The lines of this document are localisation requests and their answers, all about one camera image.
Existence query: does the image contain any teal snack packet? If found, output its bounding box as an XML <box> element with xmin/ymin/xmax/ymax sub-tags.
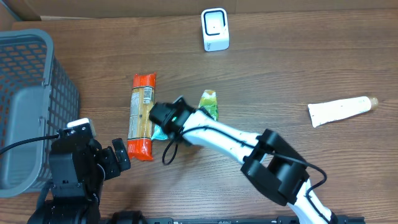
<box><xmin>151</xmin><ymin>124</ymin><xmax>169</xmax><ymax>141</ymax></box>

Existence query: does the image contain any spaghetti pack with red ends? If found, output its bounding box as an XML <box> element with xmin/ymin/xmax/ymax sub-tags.
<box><xmin>127</xmin><ymin>73</ymin><xmax>156</xmax><ymax>161</ymax></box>

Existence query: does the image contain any green yellow snack bar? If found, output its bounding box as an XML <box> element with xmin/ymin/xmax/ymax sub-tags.
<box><xmin>198</xmin><ymin>90</ymin><xmax>219</xmax><ymax>121</ymax></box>

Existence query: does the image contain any white Pantene tube gold cap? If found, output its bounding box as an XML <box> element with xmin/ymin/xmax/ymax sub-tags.
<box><xmin>307</xmin><ymin>96</ymin><xmax>379</xmax><ymax>128</ymax></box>

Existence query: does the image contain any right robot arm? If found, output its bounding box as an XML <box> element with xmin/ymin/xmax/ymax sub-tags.
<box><xmin>149</xmin><ymin>97</ymin><xmax>338</xmax><ymax>223</ymax></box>

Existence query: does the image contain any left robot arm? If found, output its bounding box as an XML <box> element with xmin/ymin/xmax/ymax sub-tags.
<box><xmin>28</xmin><ymin>136</ymin><xmax>147</xmax><ymax>224</ymax></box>

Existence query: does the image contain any white barcode scanner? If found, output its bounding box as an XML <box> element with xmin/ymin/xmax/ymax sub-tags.
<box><xmin>201</xmin><ymin>7</ymin><xmax>229</xmax><ymax>52</ymax></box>

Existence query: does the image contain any grey plastic basket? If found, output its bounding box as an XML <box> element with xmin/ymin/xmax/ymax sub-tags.
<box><xmin>1</xmin><ymin>29</ymin><xmax>80</xmax><ymax>198</ymax></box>

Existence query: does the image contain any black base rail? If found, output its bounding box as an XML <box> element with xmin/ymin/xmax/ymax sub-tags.
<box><xmin>139</xmin><ymin>215</ymin><xmax>366</xmax><ymax>224</ymax></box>

